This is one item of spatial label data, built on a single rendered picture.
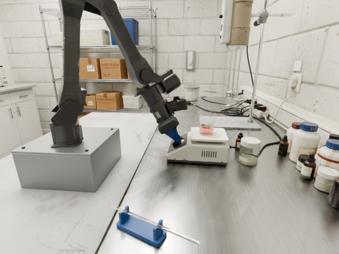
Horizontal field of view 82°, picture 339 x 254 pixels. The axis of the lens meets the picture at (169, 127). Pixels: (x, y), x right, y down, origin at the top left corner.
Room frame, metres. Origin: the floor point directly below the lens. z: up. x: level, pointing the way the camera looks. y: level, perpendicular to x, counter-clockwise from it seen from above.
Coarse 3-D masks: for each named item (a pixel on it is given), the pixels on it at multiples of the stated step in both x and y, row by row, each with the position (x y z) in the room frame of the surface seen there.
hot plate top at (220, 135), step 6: (192, 132) 0.63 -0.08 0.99; (198, 132) 0.63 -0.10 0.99; (216, 132) 0.63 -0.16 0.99; (222, 132) 0.63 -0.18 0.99; (192, 138) 0.57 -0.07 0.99; (198, 138) 0.57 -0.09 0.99; (204, 138) 0.57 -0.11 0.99; (210, 138) 0.57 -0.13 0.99; (216, 138) 0.57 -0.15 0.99; (222, 138) 0.57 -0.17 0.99; (228, 138) 0.57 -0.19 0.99
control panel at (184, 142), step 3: (183, 135) 0.68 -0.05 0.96; (186, 135) 0.66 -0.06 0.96; (186, 138) 0.63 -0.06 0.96; (171, 141) 0.68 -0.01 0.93; (183, 141) 0.62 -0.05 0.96; (186, 141) 0.60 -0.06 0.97; (171, 144) 0.65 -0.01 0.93; (183, 144) 0.59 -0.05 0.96; (186, 144) 0.58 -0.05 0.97; (171, 147) 0.62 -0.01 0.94; (177, 147) 0.59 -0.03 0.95; (180, 147) 0.58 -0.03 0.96; (168, 150) 0.60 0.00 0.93; (171, 150) 0.59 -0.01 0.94
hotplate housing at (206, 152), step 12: (192, 144) 0.57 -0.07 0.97; (204, 144) 0.57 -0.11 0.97; (216, 144) 0.57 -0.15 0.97; (228, 144) 0.58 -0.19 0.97; (168, 156) 0.57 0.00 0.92; (180, 156) 0.57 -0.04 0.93; (192, 156) 0.56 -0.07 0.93; (204, 156) 0.56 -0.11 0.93; (216, 156) 0.55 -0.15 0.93; (228, 156) 0.55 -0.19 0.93
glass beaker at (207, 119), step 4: (200, 112) 0.63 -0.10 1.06; (204, 112) 0.64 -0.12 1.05; (208, 112) 0.64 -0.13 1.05; (212, 112) 0.63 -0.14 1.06; (200, 116) 0.61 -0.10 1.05; (204, 116) 0.59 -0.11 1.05; (208, 116) 0.59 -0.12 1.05; (212, 116) 0.59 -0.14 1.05; (200, 120) 0.61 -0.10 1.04; (204, 120) 0.59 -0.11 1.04; (208, 120) 0.59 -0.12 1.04; (212, 120) 0.59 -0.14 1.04; (200, 124) 0.60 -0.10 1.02; (204, 124) 0.59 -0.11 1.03; (208, 124) 0.59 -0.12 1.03; (212, 124) 0.59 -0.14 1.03; (200, 128) 0.60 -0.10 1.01; (204, 128) 0.59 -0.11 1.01; (208, 128) 0.59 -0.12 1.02; (212, 128) 0.59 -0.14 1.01; (200, 132) 0.60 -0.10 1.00; (204, 132) 0.59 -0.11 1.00; (208, 132) 0.59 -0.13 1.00; (212, 132) 0.60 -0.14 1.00; (208, 136) 0.59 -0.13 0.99
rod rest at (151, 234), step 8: (128, 208) 0.33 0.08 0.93; (120, 216) 0.31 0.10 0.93; (128, 216) 0.32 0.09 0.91; (120, 224) 0.31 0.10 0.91; (128, 224) 0.31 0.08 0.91; (136, 224) 0.31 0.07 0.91; (144, 224) 0.31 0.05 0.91; (160, 224) 0.28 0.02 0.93; (128, 232) 0.29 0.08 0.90; (136, 232) 0.29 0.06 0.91; (144, 232) 0.29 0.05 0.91; (152, 232) 0.29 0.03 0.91; (160, 232) 0.28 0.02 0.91; (144, 240) 0.28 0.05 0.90; (152, 240) 0.27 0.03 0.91; (160, 240) 0.27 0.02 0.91
